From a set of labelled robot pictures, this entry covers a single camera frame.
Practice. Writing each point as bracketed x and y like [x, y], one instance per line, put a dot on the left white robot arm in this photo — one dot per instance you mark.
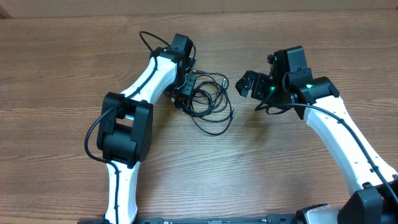
[126, 122]

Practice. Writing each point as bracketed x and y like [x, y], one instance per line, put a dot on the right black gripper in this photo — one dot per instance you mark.
[261, 82]

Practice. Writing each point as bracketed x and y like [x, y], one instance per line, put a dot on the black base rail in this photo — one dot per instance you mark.
[217, 220]

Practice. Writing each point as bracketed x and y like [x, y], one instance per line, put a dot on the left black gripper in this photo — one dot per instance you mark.
[187, 91]

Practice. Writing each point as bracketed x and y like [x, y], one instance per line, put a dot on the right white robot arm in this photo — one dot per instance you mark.
[371, 181]

